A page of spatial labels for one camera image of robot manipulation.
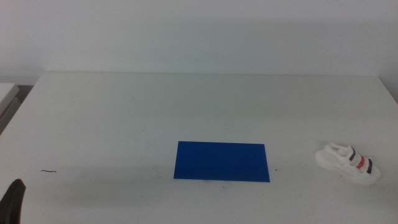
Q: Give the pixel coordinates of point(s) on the small dark thread scrap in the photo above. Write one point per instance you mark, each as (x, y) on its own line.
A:
(48, 170)

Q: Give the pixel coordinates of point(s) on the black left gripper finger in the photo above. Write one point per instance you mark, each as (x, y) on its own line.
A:
(12, 202)

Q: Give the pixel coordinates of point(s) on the blue rectangular mat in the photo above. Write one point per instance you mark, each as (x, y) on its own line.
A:
(220, 161)

